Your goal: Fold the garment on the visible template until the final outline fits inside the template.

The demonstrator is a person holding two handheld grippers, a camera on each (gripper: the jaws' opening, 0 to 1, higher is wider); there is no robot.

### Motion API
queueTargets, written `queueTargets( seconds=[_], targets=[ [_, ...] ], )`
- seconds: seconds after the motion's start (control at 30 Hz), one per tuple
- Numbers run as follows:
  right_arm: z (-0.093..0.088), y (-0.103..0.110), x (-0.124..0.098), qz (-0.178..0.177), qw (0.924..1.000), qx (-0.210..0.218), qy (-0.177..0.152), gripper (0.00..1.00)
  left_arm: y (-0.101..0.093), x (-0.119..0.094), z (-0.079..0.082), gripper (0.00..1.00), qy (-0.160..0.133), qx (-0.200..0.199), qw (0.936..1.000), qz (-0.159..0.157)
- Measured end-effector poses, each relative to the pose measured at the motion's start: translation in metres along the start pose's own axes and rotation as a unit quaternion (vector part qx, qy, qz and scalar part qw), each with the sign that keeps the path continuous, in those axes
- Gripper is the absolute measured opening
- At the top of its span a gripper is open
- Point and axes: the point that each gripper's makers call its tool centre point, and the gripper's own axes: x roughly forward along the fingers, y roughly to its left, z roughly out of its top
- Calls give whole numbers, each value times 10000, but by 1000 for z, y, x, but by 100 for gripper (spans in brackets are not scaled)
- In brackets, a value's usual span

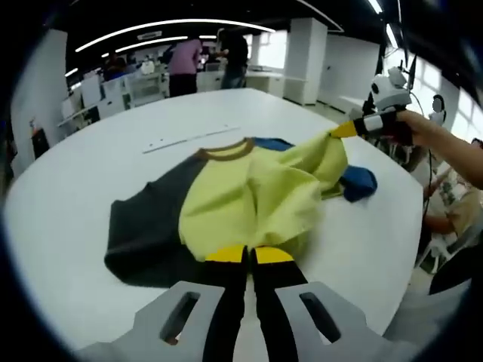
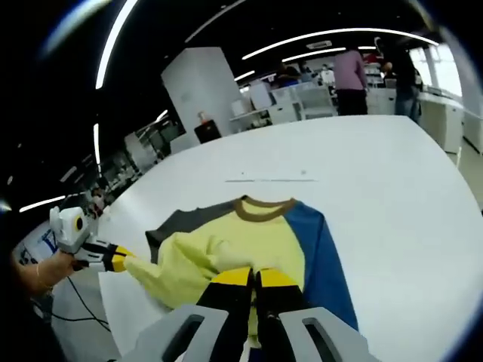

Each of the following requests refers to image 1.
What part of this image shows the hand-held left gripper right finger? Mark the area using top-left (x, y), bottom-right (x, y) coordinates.
top-left (252, 244), bottom-right (417, 362)

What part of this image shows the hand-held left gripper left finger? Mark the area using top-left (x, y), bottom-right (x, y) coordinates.
top-left (75, 244), bottom-right (249, 362)

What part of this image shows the yellow grey blue garment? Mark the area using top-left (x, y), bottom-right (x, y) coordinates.
top-left (103, 127), bottom-right (379, 290)

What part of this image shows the person's right hand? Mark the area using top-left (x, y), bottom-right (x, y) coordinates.
top-left (395, 110), bottom-right (434, 147)

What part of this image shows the white pillar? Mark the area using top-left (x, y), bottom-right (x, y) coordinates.
top-left (282, 17), bottom-right (328, 106)
top-left (9, 29), bottom-right (69, 170)

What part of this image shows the white low cabinet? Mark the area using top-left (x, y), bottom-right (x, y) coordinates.
top-left (246, 69), bottom-right (286, 97)

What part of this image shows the grey mesh office chair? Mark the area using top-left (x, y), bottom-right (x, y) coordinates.
top-left (383, 281), bottom-right (478, 351)

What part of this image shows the white shelving unit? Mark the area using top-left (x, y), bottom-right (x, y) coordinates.
top-left (126, 73), bottom-right (169, 109)

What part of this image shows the long ceiling light strip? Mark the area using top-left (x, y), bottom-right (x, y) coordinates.
top-left (74, 18), bottom-right (277, 54)

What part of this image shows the short ceiling light strip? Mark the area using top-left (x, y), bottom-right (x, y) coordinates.
top-left (114, 35), bottom-right (189, 54)

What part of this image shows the black stand with orange top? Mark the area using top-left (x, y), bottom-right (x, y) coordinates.
top-left (29, 118), bottom-right (51, 160)

